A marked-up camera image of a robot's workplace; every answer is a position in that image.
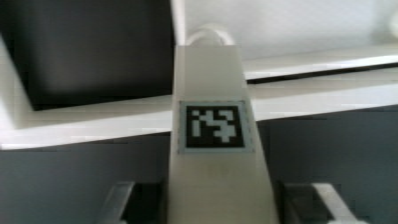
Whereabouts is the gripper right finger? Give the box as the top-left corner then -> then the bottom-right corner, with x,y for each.
280,182 -> 370,224

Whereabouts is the white desk top tray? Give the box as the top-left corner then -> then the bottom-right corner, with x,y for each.
171,0 -> 398,80

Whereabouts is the white L-shaped fence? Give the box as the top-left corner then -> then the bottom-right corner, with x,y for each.
0,39 -> 398,150

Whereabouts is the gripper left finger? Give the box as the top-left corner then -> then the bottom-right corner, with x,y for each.
95,182 -> 166,224

